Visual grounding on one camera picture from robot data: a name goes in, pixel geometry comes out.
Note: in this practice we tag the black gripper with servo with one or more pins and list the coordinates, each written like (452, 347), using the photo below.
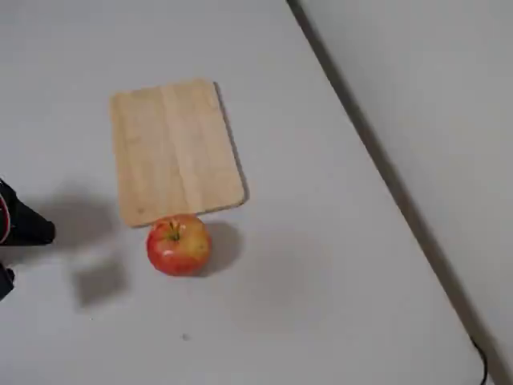
(25, 224)

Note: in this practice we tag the red yellow apple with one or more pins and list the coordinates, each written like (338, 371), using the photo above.
(178, 248)

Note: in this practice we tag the wooden cutting board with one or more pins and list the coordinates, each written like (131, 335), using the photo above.
(176, 152)

